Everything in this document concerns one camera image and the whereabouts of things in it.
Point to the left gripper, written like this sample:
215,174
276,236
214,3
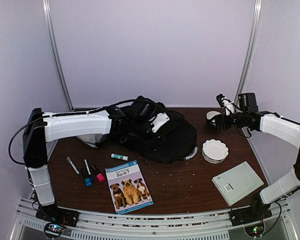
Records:
145,126

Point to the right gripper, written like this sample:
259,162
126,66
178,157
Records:
220,118

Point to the black student backpack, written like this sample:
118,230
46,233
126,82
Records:
174,141

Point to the pale green book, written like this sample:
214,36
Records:
237,183

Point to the dog picture book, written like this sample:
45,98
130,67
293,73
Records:
128,189

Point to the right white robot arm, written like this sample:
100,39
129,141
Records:
247,115

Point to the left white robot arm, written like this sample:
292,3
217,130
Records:
44,127

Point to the white cup black band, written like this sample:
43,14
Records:
210,118

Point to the white fluted ceramic bowl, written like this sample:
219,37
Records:
214,151

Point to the green white glue stick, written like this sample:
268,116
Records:
120,157

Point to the grey white pouch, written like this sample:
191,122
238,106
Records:
93,140

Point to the black pink highlighter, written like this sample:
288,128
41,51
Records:
97,173

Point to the blue tipped white marker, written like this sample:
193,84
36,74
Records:
89,171

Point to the black blue highlighter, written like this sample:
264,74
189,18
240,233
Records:
86,176

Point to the green tipped white marker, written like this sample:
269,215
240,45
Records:
73,166

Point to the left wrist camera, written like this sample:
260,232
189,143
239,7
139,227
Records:
145,106

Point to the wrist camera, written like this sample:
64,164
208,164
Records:
145,106
248,103

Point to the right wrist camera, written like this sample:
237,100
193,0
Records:
248,103

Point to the right aluminium frame post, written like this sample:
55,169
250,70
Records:
251,46

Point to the aluminium frame post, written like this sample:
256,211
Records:
251,46
46,4

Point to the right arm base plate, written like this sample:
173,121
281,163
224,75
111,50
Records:
243,216

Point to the front aluminium rail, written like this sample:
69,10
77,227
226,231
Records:
209,225

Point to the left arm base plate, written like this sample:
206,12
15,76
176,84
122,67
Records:
63,217

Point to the left aluminium frame post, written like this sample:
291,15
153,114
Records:
46,4

